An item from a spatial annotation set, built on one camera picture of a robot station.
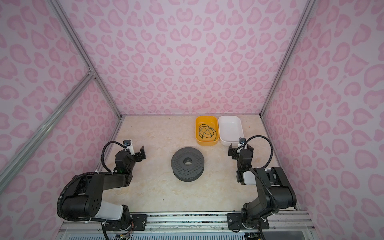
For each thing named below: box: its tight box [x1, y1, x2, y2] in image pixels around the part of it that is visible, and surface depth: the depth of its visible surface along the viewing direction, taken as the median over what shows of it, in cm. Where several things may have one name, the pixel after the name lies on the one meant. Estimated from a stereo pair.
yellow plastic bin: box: [195, 115, 220, 146], surface depth 109 cm
